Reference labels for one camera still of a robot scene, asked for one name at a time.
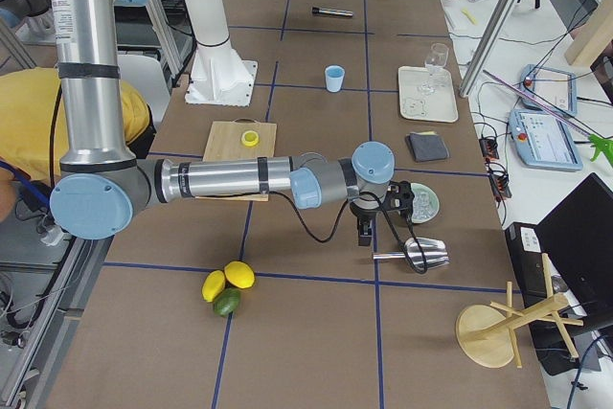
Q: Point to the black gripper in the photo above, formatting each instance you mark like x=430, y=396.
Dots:
x=362, y=210

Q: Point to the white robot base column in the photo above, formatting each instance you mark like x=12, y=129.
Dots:
x=218, y=76

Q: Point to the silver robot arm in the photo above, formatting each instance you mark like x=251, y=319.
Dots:
x=103, y=185

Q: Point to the yellow lemon right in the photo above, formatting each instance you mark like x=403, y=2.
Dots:
x=239, y=274

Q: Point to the yellow lemon slice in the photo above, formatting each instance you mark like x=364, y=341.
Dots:
x=250, y=138

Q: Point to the light blue cup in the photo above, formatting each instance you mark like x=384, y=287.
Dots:
x=334, y=78

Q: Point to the yellow lemon left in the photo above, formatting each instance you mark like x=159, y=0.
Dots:
x=213, y=285

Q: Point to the green bowl of ice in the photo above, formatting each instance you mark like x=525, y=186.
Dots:
x=426, y=204

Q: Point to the metal ice scoop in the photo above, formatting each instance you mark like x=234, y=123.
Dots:
x=425, y=250

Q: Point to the grey folded cloth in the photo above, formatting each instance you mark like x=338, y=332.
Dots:
x=426, y=146

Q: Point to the cream bear tray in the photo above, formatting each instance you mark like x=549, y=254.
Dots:
x=415, y=104

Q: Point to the bamboo cutting board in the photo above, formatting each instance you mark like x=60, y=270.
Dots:
x=225, y=140

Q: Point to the green lime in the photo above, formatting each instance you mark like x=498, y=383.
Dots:
x=227, y=302

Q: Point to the wooden mug tree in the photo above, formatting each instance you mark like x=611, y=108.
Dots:
x=486, y=334

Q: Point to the clear wine glass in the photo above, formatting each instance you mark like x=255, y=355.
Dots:
x=434, y=62

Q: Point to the near teach pendant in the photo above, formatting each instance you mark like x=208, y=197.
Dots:
x=543, y=142

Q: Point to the teach pendant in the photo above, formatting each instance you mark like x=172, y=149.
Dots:
x=543, y=142
x=548, y=85

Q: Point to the black laptop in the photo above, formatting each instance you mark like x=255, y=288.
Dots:
x=577, y=237

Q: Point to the far teach pendant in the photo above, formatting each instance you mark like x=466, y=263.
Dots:
x=548, y=85

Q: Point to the green spray bottle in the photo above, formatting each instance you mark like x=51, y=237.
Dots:
x=601, y=146

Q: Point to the person in yellow shirt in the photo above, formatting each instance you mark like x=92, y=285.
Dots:
x=34, y=133

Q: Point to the aluminium frame post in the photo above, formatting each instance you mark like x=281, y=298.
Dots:
x=493, y=29

